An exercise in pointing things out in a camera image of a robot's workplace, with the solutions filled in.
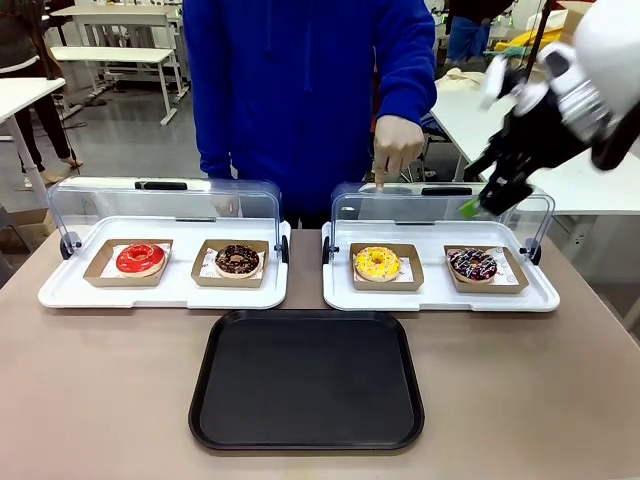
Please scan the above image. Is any bystander in dark clothes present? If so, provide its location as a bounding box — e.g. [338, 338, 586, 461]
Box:
[0, 0, 85, 184]

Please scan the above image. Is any clear display case lid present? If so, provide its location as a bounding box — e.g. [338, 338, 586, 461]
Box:
[47, 175, 291, 264]
[329, 182, 557, 267]

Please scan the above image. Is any brown cardboard box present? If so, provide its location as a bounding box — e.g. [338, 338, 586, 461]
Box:
[558, 0, 597, 37]
[0, 198, 57, 242]

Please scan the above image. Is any red glazed donut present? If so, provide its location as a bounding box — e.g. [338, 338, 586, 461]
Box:
[116, 243, 166, 278]

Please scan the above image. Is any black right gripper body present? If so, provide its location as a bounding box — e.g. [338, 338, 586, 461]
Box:
[498, 67, 597, 172]

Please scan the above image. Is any beige cloth bag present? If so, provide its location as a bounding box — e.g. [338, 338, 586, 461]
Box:
[438, 67, 489, 95]

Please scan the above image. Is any white table with white legs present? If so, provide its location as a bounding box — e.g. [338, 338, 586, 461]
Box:
[49, 45, 177, 127]
[49, 3, 190, 97]
[0, 77, 67, 192]

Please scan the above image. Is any white printed paper liner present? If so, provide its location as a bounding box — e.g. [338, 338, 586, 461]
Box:
[353, 248, 417, 284]
[101, 243, 172, 279]
[200, 244, 267, 279]
[446, 248, 522, 286]

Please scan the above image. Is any person's right forearm blue sleeve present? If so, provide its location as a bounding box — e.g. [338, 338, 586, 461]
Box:
[193, 94, 236, 180]

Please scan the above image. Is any person's left hand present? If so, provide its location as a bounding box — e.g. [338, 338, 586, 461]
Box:
[373, 115, 426, 194]

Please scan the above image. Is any bystander in blue trousers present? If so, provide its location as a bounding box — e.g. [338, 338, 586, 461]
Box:
[445, 0, 494, 64]

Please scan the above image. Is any yellow glazed sprinkled donut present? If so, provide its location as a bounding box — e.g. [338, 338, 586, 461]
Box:
[354, 245, 402, 283]

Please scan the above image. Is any black rectangular serving tray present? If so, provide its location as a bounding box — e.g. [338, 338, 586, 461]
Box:
[188, 309, 426, 452]

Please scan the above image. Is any white display case base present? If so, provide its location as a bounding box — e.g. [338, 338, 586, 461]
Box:
[322, 217, 561, 314]
[37, 215, 292, 311]

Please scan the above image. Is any person's left forearm blue sleeve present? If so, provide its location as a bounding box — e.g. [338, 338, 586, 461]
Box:
[373, 29, 437, 127]

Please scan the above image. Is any brown cardboard food boat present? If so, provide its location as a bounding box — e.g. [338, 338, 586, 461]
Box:
[191, 239, 270, 290]
[443, 244, 530, 295]
[82, 238, 174, 288]
[349, 243, 426, 293]

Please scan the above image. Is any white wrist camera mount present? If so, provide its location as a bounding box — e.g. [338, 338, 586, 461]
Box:
[480, 53, 539, 117]

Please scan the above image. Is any yellow bag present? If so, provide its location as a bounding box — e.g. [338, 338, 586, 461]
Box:
[508, 27, 571, 57]

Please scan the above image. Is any chocolate donut with light sprinkles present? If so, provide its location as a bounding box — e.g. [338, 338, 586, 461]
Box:
[214, 244, 261, 280]

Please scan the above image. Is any person torso in blue hoodie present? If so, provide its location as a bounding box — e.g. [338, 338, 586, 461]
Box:
[182, 0, 437, 229]

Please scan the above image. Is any large white table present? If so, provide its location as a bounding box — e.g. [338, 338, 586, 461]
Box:
[428, 73, 640, 217]

